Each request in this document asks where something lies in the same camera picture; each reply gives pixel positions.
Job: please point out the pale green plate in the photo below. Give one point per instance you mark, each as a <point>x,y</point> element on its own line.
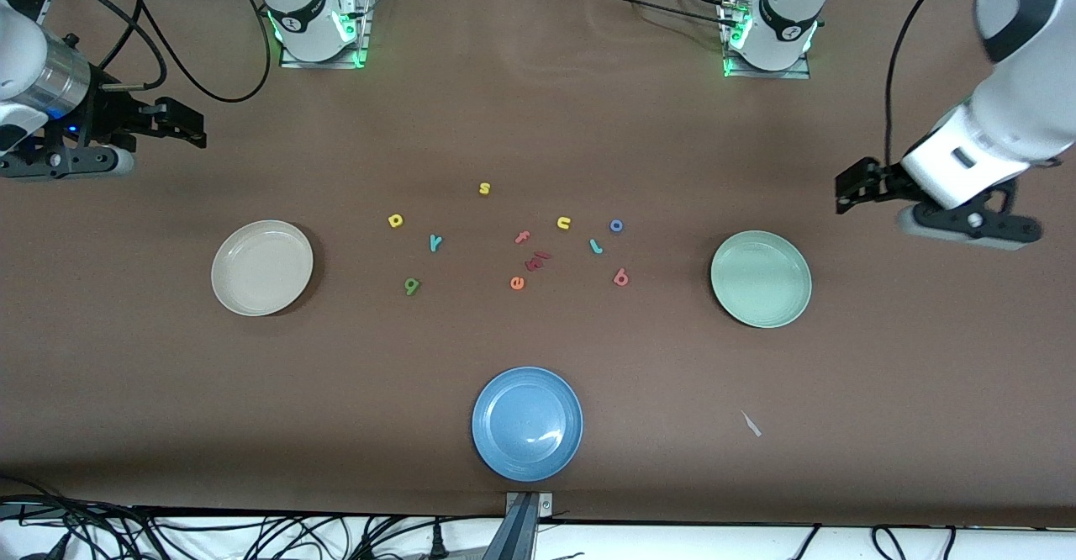
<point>761,279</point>

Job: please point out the grey metal mount post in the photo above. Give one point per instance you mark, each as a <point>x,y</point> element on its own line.
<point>521,526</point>

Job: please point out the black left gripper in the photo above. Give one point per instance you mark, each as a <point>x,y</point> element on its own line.
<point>885,179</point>

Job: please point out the white paper scrap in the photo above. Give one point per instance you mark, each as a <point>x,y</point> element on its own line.
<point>751,425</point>

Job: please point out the teal letter y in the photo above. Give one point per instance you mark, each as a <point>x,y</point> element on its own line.
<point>435,242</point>

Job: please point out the green letter g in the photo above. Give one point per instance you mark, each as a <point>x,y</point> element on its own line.
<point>411,286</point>

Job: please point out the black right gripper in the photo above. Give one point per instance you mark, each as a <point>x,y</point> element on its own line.
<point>112,114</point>

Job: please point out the pink letter f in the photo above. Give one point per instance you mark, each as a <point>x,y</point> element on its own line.
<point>522,237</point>

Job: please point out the beige brown plate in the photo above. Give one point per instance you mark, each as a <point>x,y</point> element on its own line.
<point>262,267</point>

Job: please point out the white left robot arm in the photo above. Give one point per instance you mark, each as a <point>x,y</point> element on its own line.
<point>1017,114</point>

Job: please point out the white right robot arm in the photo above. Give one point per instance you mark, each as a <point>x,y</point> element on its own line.
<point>307,18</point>

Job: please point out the brown table cover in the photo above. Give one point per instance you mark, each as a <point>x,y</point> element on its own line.
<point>538,123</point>

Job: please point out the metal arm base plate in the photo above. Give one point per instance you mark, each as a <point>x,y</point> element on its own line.
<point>765,75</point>
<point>365,47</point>

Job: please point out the red letter b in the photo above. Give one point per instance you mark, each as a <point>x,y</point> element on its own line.
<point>620,277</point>

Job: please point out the blue plate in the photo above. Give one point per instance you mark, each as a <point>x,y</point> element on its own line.
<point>527,424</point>

